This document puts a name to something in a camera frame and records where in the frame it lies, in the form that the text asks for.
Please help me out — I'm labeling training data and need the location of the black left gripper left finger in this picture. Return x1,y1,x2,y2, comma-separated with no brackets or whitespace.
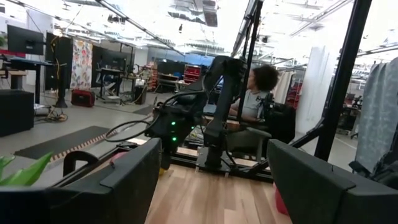
0,138,162,224

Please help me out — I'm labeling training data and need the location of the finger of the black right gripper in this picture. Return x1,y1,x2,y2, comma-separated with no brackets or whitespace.
160,149,172,171

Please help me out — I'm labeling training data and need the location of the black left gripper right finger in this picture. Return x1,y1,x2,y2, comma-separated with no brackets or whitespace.
266,139,398,224

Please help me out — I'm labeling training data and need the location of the red bell pepper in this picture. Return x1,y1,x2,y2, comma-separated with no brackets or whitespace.
272,182,290,216

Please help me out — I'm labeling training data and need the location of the pink peach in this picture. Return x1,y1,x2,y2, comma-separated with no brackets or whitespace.
108,151,129,166

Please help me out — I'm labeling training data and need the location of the green romaine lettuce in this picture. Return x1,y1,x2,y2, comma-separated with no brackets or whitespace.
0,151,53,187

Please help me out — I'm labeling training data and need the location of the red drawer cabinet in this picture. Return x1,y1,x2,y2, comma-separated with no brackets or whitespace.
183,64,202,84

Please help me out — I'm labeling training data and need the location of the black office chair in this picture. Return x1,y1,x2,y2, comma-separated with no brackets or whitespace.
264,93,297,144

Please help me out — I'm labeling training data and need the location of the black hazard-striped floor mat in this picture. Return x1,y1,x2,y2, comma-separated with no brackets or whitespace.
14,125,121,162

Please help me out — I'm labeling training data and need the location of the person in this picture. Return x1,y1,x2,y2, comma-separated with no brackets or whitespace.
228,63,280,123

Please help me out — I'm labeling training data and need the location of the red tool bag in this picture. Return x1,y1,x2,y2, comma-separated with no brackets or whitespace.
70,89,96,108

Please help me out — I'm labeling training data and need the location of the grey hanging cloth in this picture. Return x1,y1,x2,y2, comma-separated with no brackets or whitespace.
355,57,398,172

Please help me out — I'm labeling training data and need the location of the white partition panel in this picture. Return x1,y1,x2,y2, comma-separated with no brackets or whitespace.
295,45,339,134

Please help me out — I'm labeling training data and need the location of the floral cloth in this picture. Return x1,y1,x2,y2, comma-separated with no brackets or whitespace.
70,39,93,91

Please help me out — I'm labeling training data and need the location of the black cabinet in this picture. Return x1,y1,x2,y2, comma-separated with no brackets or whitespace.
0,89,35,138

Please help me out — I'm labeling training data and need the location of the black standing desk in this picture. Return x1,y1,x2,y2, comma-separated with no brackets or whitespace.
2,57,53,105

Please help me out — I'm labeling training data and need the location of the black monitor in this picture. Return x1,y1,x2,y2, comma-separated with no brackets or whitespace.
6,24,45,56

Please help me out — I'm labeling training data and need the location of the black frame hook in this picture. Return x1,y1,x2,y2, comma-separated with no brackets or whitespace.
63,151,100,177

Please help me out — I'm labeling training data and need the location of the black aluminium rig frame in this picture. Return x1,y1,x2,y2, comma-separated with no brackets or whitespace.
167,0,374,184

